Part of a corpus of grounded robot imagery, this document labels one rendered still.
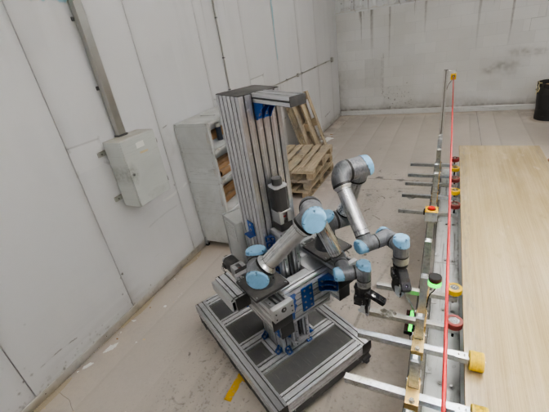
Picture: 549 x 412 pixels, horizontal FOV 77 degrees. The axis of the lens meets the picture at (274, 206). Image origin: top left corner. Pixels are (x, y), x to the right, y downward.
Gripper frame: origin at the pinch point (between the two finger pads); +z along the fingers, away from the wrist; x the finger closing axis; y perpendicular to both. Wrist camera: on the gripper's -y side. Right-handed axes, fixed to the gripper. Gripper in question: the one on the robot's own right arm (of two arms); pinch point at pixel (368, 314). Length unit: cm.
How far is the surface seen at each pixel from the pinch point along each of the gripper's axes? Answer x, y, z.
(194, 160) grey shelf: -140, 214, -32
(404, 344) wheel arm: 26.6, -21.3, -13.3
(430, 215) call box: -51, -26, -37
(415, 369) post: 48, -27, -25
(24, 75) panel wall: -12, 233, -142
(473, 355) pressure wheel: 26, -48, -16
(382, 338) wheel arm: 26.1, -11.7, -13.5
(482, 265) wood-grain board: -49, -56, -8
